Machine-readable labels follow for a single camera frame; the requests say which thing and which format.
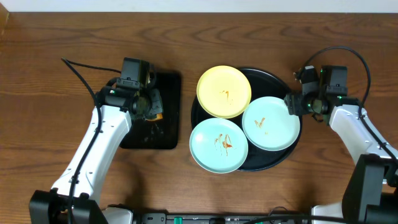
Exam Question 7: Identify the orange green sponge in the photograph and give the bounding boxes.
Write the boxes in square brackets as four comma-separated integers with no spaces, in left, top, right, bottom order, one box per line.
[146,113,163,121]

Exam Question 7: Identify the pale green plate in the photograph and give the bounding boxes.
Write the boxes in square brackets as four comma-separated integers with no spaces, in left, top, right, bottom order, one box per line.
[242,96,300,151]

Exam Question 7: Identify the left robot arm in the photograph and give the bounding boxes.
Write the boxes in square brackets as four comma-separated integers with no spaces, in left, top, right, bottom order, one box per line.
[29,86,163,223]

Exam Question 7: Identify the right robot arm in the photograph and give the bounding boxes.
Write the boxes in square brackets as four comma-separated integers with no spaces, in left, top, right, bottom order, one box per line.
[284,93,397,223]

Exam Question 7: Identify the rectangular black tray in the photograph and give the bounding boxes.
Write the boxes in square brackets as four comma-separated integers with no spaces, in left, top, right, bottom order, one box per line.
[120,71,182,150]

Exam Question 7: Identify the yellow plate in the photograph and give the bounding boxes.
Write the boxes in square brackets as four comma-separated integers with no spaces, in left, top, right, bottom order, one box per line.
[197,65,252,119]

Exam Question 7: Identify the pale blue plate front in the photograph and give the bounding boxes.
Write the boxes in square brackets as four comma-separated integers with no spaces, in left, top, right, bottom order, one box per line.
[189,118,248,174]

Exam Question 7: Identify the black equipment bar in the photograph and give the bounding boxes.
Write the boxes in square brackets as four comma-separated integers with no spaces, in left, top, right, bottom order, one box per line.
[105,212,364,224]

